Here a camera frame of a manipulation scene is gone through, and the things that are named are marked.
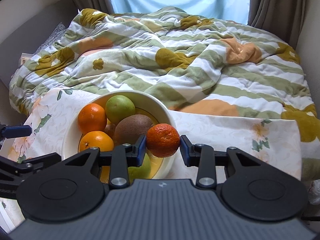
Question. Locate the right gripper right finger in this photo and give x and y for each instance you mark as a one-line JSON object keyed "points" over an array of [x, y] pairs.
{"points": [[203, 157]]}

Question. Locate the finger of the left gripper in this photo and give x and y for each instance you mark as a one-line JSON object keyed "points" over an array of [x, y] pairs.
{"points": [[10, 132]]}

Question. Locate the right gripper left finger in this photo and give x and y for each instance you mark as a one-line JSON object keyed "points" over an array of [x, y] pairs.
{"points": [[125, 156]]}

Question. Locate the small mandarin orange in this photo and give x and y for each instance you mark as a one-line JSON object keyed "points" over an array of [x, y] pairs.
{"points": [[162, 140]]}

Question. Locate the green apple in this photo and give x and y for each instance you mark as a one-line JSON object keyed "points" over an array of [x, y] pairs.
{"points": [[141, 172], [119, 107]]}

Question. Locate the brown kiwi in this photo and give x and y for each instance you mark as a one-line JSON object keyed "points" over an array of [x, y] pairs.
{"points": [[131, 128]]}

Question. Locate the orange lower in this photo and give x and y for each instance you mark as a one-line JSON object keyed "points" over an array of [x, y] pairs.
{"points": [[96, 139]]}

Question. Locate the orange upper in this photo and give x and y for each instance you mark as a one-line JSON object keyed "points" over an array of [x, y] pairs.
{"points": [[92, 117]]}

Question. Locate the cream duck-print bowl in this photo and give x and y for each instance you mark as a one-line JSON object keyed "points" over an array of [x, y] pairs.
{"points": [[146, 105]]}

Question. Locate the small box on bed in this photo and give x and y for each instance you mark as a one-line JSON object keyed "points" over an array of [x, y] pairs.
{"points": [[24, 58]]}

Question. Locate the striped floral quilt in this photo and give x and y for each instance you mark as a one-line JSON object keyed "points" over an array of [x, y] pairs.
{"points": [[190, 63]]}

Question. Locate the grey bed headboard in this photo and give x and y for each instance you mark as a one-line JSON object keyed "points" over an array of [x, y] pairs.
{"points": [[31, 34]]}

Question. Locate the patterned grey pillow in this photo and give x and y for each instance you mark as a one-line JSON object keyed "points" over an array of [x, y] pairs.
{"points": [[57, 34]]}

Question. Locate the brown right drape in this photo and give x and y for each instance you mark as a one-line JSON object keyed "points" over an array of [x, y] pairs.
{"points": [[283, 18]]}

